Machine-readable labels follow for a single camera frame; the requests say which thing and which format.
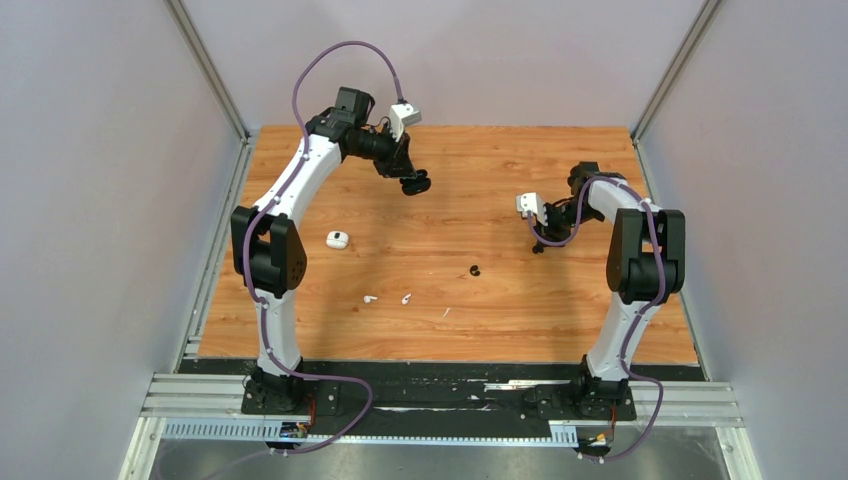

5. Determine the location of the left aluminium corner post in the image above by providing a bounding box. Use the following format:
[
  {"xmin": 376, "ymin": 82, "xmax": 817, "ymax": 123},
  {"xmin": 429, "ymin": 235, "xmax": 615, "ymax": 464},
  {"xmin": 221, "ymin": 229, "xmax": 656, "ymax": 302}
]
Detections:
[{"xmin": 164, "ymin": 0, "xmax": 251, "ymax": 143}]

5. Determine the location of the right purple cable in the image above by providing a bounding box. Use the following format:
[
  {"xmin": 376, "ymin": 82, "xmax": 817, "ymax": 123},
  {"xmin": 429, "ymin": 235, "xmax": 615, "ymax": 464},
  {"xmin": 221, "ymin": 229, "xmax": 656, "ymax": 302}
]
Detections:
[{"xmin": 527, "ymin": 175, "xmax": 668, "ymax": 463}]

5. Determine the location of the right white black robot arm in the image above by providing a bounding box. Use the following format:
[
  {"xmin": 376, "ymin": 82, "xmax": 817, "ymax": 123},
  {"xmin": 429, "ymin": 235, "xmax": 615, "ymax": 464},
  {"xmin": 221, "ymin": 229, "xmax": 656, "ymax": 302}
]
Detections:
[{"xmin": 516, "ymin": 162, "xmax": 686, "ymax": 418}]

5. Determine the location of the aluminium frame rail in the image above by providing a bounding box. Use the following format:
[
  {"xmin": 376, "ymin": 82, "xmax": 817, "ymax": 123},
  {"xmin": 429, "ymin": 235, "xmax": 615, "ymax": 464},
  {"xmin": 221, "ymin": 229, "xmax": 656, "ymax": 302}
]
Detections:
[{"xmin": 140, "ymin": 374, "xmax": 744, "ymax": 428}]

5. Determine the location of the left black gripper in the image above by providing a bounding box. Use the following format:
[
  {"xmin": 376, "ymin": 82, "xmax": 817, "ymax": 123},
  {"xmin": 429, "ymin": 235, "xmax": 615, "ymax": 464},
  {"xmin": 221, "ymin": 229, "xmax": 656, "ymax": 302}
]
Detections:
[{"xmin": 349, "ymin": 122, "xmax": 418, "ymax": 180}]

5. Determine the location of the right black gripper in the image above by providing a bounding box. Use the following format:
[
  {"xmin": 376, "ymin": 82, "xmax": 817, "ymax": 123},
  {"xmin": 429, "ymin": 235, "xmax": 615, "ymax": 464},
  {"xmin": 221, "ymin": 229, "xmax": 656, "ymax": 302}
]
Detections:
[{"xmin": 532, "ymin": 200, "xmax": 601, "ymax": 249}]

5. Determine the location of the purple cable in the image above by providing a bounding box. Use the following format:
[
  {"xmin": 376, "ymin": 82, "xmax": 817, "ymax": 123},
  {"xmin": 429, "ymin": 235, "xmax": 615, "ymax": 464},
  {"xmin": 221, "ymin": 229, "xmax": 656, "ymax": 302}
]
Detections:
[
  {"xmin": 527, "ymin": 175, "xmax": 668, "ymax": 463},
  {"xmin": 241, "ymin": 40, "xmax": 375, "ymax": 458}
]

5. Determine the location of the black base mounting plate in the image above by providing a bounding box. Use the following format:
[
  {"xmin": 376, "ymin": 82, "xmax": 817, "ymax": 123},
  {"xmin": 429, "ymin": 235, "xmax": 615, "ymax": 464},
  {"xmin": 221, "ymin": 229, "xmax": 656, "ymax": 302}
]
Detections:
[{"xmin": 176, "ymin": 358, "xmax": 708, "ymax": 439}]

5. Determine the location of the black earbud charging case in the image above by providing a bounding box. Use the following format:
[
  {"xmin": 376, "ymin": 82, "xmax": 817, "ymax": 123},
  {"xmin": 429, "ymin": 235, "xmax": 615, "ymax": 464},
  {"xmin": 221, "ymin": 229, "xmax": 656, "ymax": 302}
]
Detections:
[{"xmin": 400, "ymin": 170, "xmax": 432, "ymax": 196}]

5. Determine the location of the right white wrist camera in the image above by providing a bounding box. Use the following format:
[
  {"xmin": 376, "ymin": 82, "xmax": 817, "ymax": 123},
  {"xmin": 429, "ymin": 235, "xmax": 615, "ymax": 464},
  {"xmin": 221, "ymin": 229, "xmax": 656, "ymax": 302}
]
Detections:
[{"xmin": 515, "ymin": 192, "xmax": 548, "ymax": 226}]

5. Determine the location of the aluminium corner post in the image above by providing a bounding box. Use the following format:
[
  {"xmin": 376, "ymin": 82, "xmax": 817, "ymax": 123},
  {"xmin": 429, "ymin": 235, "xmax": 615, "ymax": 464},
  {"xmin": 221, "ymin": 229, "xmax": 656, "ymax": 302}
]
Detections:
[
  {"xmin": 164, "ymin": 0, "xmax": 251, "ymax": 143},
  {"xmin": 630, "ymin": 0, "xmax": 724, "ymax": 146}
]

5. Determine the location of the white slotted cable duct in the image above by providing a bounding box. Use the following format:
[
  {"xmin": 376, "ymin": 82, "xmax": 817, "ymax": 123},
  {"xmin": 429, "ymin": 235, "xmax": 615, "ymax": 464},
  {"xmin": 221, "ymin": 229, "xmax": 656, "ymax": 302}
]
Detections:
[{"xmin": 161, "ymin": 418, "xmax": 579, "ymax": 448}]

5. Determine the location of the right aluminium corner post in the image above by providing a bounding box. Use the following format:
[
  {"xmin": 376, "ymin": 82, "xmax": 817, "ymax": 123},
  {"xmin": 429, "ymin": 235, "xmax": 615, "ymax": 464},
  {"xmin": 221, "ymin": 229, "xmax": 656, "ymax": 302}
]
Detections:
[{"xmin": 630, "ymin": 0, "xmax": 724, "ymax": 146}]

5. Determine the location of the white earbud charging case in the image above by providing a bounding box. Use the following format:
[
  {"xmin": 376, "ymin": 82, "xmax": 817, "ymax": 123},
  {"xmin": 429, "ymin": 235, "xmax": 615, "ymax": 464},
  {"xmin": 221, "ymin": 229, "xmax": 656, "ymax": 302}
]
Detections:
[{"xmin": 325, "ymin": 231, "xmax": 350, "ymax": 250}]

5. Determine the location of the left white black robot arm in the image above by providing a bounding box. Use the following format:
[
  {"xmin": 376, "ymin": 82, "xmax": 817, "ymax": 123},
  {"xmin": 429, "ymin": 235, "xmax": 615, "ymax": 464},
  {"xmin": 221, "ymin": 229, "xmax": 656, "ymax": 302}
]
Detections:
[{"xmin": 230, "ymin": 87, "xmax": 431, "ymax": 415}]

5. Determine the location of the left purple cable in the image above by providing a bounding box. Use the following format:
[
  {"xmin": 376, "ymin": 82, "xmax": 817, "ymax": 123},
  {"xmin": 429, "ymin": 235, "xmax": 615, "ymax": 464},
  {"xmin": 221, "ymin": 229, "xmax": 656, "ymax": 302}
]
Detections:
[{"xmin": 241, "ymin": 40, "xmax": 375, "ymax": 458}]

